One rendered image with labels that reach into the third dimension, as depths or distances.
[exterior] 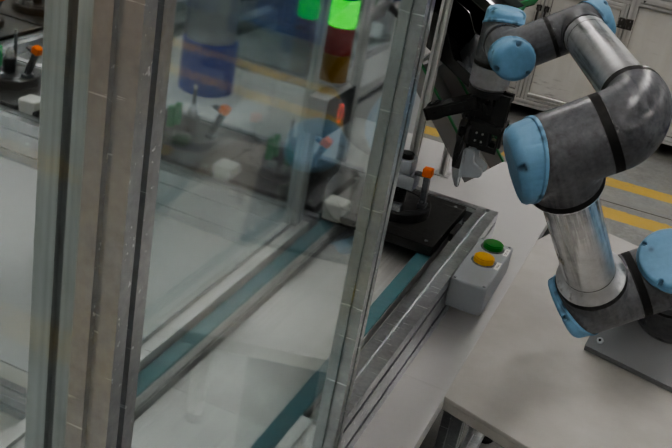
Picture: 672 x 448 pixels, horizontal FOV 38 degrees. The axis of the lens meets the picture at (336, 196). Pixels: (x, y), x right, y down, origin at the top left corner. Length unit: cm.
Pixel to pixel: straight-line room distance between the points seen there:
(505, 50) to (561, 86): 427
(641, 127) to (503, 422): 55
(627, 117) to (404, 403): 59
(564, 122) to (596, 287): 38
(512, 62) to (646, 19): 416
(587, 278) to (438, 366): 31
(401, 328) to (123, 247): 108
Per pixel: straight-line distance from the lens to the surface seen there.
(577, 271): 158
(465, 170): 189
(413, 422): 157
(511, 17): 179
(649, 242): 170
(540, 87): 596
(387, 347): 154
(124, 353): 60
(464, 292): 179
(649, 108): 136
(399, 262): 189
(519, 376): 175
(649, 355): 187
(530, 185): 134
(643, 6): 579
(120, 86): 52
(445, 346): 177
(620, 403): 178
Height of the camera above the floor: 178
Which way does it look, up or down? 24 degrees down
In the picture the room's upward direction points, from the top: 11 degrees clockwise
